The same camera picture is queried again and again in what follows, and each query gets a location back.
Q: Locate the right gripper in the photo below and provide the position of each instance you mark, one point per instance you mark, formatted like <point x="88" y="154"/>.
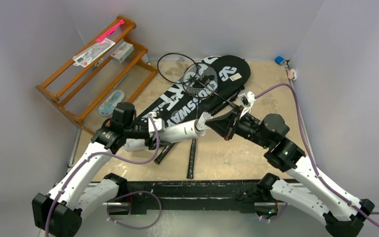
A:
<point x="233" y="124"/>

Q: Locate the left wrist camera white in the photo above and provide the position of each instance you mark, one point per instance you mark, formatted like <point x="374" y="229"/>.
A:
<point x="155" y="123"/>

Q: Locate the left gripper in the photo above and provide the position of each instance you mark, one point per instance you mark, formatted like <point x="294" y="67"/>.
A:
<point x="151" y="143"/>

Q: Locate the black racket under bag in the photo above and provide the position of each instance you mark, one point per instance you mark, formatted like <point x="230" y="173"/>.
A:
<point x="180" y="111"/>

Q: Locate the white shuttlecock tube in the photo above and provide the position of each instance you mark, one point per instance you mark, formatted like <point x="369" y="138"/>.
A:
<point x="176" y="133"/>

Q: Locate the small teal white box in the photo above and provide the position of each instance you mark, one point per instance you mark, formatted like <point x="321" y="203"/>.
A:
<point x="122" y="52"/>

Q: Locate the black badminton racket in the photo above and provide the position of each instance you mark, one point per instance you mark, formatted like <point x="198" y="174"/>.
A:
<point x="198" y="80"/>

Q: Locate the white shuttlecock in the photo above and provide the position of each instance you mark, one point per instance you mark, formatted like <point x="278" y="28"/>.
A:
<point x="201" y="121"/>
<point x="199" y="132"/>

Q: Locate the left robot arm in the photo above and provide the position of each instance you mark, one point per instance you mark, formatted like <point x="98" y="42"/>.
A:
<point x="105" y="143"/>

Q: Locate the pink white small object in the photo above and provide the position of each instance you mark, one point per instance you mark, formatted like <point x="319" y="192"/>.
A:
<point x="292" y="74"/>

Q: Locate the black racket bag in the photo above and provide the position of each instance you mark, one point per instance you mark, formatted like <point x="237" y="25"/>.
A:
<point x="232" y="71"/>

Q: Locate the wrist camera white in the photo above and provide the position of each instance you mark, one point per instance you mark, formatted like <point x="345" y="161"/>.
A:
<point x="155" y="123"/>
<point x="248" y="99"/>

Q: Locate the white frame badminton racket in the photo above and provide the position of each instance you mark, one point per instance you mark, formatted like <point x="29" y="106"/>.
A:
<point x="222" y="109"/>

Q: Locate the white packaged card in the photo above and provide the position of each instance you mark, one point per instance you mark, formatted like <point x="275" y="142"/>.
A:
<point x="89" y="55"/>

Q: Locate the white shuttlecock front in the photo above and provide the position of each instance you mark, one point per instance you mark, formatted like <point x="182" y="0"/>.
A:
<point x="201" y="121"/>

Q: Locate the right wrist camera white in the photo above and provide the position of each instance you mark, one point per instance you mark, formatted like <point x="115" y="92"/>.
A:
<point x="248" y="99"/>

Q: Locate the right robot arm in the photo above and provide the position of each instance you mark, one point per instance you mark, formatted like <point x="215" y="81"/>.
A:
<point x="342" y="214"/>

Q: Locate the blue small object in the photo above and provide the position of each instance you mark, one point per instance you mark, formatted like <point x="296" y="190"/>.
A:
<point x="280" y="60"/>

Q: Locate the blue toothbrush blister pack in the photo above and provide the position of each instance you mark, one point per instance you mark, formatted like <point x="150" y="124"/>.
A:
<point x="107" y="107"/>

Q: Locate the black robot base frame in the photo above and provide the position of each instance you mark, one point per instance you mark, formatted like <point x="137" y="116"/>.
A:
<point x="141" y="196"/>

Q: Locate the wooden tiered shelf rack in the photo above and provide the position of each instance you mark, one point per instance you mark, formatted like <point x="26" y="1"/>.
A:
<point x="78" y="92"/>

